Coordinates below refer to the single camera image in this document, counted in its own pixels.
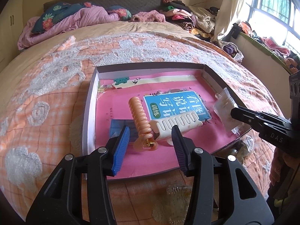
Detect window with grille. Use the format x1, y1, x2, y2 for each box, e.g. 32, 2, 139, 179
245, 0, 299, 55

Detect pink blanket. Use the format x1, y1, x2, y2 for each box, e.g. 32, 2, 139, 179
17, 5, 120, 51

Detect clothes on window sill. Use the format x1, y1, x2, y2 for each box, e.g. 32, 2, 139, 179
230, 22, 299, 74

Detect clear bag with jewelry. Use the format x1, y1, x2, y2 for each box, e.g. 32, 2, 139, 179
213, 87, 244, 135

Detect cream wardrobe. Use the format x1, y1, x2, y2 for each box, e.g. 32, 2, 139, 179
1, 0, 23, 71

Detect cream curtain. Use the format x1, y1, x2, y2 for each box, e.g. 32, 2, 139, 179
211, 0, 253, 42

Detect pile of clothes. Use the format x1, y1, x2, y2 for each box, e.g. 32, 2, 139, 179
160, 0, 219, 41

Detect pink children's book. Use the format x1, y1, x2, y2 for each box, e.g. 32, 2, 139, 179
96, 71, 236, 179

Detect orange patterned quilt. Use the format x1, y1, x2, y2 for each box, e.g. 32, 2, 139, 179
1, 31, 282, 219

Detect pink fuzzy garment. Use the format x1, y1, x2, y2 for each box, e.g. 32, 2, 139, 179
130, 10, 166, 22

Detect bag of clothes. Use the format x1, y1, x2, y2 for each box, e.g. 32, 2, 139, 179
221, 41, 244, 63

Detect dark floral pillow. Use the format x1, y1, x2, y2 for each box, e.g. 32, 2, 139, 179
31, 1, 93, 34

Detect shallow grey cardboard box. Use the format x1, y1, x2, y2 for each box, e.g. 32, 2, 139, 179
82, 61, 253, 181

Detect clear bag with yellow item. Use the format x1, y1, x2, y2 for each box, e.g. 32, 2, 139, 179
152, 185, 192, 224

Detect small blue box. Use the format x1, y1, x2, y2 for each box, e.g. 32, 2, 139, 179
109, 119, 138, 142

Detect white wavy hair comb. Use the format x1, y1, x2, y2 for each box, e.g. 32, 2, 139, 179
149, 111, 203, 146

